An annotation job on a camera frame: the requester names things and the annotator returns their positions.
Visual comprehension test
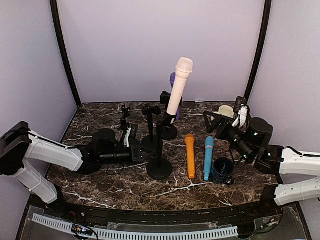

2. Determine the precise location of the left black frame post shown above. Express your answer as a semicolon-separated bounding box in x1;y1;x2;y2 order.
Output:
49;0;82;108

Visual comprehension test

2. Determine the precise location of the right black frame post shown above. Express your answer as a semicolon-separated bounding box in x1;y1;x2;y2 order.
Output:
244;0;272;102

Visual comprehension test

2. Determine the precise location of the blue microphone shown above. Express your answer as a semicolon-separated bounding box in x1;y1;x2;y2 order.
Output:
203;136;215;182

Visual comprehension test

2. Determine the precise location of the black stand of blue microphone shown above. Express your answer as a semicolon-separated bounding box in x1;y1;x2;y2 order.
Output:
120;104;131;132

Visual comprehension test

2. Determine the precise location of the black stand of pink microphone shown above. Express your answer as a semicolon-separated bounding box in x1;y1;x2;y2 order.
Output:
147;111;176;180

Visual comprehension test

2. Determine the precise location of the black stand of orange microphone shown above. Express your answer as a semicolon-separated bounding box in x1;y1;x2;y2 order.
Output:
141;104;162;150

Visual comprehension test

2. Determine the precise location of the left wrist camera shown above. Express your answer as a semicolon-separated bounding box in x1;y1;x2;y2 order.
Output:
121;123;140;148

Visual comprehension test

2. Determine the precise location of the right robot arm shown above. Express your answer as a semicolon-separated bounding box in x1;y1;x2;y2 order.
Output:
203;111;320;217

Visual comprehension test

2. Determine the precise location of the black front rail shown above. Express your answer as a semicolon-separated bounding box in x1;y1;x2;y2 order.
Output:
45;201;283;226

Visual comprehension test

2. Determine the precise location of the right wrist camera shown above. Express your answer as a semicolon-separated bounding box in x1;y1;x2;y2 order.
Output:
232;96;251;128

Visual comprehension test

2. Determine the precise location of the orange microphone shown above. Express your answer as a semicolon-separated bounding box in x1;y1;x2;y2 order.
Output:
184;134;196;179

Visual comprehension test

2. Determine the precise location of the white slotted cable duct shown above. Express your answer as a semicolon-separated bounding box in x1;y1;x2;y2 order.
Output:
31;213;239;240

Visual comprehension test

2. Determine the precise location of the black frame post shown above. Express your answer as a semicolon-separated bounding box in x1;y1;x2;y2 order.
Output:
49;0;82;108
244;0;272;102

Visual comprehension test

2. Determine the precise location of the dark blue mug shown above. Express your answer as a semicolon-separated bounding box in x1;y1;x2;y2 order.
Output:
211;157;235;185

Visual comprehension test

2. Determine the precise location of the black stand of purple microphone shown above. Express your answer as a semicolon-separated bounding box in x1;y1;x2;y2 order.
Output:
160;91;183;141

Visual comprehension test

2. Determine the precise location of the white ribbed mug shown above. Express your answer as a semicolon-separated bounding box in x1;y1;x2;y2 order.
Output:
214;105;235;119

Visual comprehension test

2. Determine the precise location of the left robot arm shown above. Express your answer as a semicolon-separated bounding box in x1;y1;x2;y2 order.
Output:
0;121;156;218

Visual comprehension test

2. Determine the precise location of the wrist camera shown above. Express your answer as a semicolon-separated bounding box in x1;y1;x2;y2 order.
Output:
232;96;251;128
121;123;140;148

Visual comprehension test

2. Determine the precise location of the pink microphone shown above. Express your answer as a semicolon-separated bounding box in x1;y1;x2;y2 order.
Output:
166;57;194;116

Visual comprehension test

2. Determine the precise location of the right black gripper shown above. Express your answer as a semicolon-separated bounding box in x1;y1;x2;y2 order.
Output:
204;110;255;162

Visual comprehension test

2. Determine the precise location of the purple microphone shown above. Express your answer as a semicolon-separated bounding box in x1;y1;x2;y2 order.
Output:
169;72;181;121

